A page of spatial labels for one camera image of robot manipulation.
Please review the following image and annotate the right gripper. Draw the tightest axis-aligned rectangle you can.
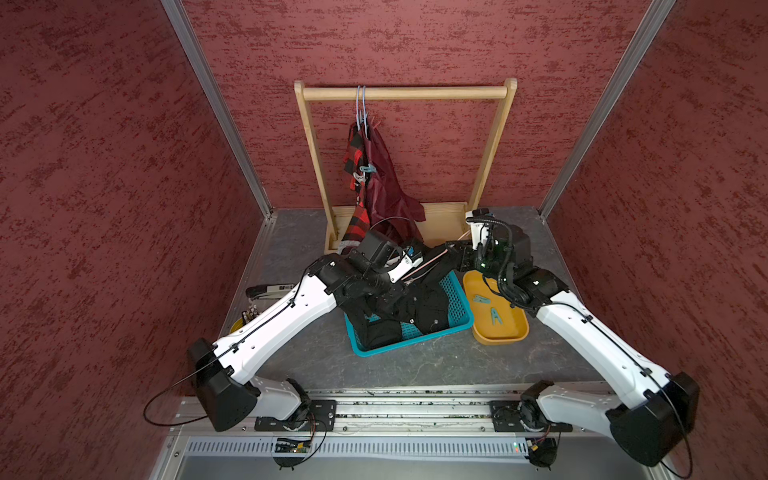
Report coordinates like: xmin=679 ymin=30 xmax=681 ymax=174
xmin=443 ymin=238 xmax=511 ymax=283

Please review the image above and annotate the black long-sleeve shirt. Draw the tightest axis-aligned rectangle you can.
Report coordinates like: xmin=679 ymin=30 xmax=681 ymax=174
xmin=341 ymin=242 xmax=474 ymax=357

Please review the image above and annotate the red black plaid shirt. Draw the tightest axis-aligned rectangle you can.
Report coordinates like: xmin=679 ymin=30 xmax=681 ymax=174
xmin=337 ymin=124 xmax=371 ymax=254

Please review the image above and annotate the blue wire hanger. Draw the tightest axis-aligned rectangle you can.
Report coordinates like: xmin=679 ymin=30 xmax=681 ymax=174
xmin=355 ymin=85 xmax=369 ymax=138

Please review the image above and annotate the pink wire hanger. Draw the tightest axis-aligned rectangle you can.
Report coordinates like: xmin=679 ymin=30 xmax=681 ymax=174
xmin=401 ymin=231 xmax=471 ymax=282

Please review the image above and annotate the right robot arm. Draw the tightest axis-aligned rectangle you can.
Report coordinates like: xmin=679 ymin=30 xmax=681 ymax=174
xmin=456 ymin=215 xmax=700 ymax=467

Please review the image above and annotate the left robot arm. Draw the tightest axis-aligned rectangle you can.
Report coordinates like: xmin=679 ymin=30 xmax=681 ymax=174
xmin=188 ymin=232 xmax=430 ymax=432

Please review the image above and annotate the wooden clothes rack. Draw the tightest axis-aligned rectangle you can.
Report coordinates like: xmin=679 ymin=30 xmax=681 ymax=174
xmin=294 ymin=78 xmax=518 ymax=254

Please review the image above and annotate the teal plastic basket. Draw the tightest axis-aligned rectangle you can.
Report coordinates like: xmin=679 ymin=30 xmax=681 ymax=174
xmin=345 ymin=272 xmax=474 ymax=357

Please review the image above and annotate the yellow plastic tray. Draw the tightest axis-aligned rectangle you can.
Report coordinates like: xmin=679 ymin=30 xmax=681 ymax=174
xmin=462 ymin=270 xmax=530 ymax=345

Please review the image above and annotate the maroon satin shirt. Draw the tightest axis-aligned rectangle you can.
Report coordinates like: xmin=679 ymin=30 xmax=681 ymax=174
xmin=364 ymin=126 xmax=426 ymax=244

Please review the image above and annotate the yellow cup with tools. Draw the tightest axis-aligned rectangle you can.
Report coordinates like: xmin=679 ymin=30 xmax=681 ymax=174
xmin=230 ymin=305 xmax=259 ymax=333

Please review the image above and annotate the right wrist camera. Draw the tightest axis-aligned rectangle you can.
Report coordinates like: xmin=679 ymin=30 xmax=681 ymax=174
xmin=465 ymin=208 xmax=492 ymax=250

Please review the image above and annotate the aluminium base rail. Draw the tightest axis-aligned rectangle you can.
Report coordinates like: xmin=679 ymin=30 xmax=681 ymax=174
xmin=165 ymin=382 xmax=619 ymax=474

